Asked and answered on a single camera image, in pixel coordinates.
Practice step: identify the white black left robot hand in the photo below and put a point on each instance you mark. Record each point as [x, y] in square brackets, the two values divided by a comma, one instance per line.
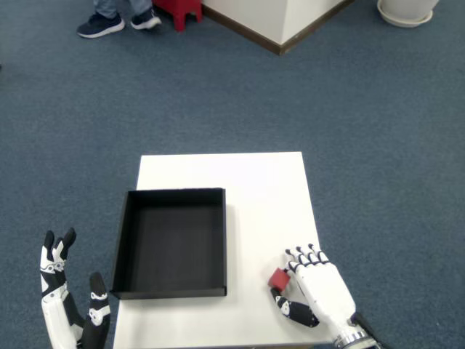
[54, 320]

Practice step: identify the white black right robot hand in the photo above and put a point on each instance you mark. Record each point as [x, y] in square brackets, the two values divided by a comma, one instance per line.
[323, 291]

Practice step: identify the small red cube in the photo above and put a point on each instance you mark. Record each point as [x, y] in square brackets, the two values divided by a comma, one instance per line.
[278, 280]

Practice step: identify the black open cardboard box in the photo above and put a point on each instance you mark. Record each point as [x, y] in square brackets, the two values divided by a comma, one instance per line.
[170, 247]

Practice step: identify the white pillar with brown baseboard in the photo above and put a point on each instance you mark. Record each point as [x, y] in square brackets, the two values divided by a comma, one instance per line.
[276, 18]

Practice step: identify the white pot saucer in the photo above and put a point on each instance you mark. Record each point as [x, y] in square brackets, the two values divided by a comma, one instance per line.
[407, 22]

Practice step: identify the dark blue sneaker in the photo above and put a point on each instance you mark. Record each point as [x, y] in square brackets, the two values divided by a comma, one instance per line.
[145, 20]
[100, 26]

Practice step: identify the white plant pot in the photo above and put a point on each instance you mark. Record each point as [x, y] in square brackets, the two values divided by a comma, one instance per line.
[407, 5]

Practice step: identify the red plastic stool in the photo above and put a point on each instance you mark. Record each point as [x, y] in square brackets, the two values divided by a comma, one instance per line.
[179, 9]

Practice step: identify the blue jeans leg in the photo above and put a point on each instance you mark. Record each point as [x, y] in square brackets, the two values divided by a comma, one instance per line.
[141, 5]
[107, 7]

